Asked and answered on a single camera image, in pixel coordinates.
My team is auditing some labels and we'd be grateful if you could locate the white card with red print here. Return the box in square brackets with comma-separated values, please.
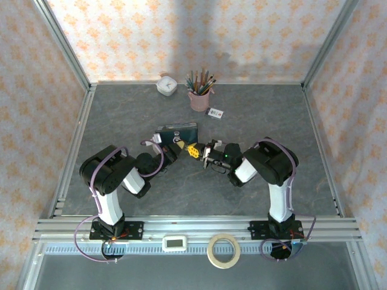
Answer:
[205, 108, 225, 120]

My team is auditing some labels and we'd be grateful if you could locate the starry night painted box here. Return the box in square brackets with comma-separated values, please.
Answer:
[155, 122, 200, 149]

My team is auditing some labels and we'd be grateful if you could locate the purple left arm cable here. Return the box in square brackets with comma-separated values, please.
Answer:
[74, 138, 166, 263]

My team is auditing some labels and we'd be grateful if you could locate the aluminium side rail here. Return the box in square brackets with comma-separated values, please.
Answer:
[301, 84, 345, 217]
[48, 84, 98, 219]

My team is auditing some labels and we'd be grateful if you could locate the aluminium front rail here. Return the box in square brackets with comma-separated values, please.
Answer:
[32, 216, 363, 242]

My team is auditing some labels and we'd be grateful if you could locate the beige masking tape roll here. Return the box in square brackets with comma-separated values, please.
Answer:
[207, 233, 242, 269]

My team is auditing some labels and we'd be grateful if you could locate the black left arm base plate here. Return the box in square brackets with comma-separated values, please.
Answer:
[89, 221, 145, 241]

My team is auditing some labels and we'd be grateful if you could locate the white digital timer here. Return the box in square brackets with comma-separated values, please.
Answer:
[162, 234, 188, 252]

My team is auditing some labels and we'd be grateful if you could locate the aluminium frame post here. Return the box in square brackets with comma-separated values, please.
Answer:
[301, 0, 361, 89]
[33, 0, 92, 91]

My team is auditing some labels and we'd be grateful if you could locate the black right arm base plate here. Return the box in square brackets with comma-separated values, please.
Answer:
[248, 220, 304, 241]

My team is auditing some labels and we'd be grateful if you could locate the pink pencil cup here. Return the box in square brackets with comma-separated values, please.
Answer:
[187, 89, 215, 112]

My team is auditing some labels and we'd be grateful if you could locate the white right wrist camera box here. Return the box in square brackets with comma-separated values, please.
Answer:
[203, 139, 224, 152]

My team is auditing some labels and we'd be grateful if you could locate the white square desk clock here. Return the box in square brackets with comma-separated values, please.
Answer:
[156, 76, 178, 97]

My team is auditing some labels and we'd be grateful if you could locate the grey slotted cable duct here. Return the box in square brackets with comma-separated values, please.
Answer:
[41, 243, 351, 255]

